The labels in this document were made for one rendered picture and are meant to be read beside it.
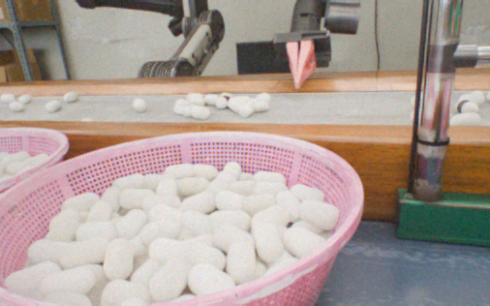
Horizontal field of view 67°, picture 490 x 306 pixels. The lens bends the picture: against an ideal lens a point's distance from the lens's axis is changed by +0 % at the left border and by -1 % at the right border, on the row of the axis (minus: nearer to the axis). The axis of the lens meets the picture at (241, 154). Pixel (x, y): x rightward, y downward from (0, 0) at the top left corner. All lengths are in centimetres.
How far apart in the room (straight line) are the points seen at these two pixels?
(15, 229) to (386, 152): 32
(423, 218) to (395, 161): 6
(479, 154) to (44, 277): 36
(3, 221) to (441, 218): 36
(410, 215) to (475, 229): 6
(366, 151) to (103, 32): 281
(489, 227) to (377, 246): 10
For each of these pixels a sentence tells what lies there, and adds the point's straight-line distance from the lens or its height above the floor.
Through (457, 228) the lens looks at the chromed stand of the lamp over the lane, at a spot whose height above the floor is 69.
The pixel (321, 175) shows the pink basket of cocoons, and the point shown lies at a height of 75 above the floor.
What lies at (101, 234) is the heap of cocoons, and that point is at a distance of 29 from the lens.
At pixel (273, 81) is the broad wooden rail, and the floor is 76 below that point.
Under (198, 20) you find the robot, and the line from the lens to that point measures 126.
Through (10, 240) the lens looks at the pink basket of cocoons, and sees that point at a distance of 32.
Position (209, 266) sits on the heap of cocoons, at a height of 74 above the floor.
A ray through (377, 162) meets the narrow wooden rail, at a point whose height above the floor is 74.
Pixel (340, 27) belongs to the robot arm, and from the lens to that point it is 76.
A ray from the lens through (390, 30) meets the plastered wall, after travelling 263.
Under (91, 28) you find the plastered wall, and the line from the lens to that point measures 313.
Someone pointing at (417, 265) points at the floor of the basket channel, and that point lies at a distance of 36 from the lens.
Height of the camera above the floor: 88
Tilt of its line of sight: 20 degrees down
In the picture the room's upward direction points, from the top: 4 degrees counter-clockwise
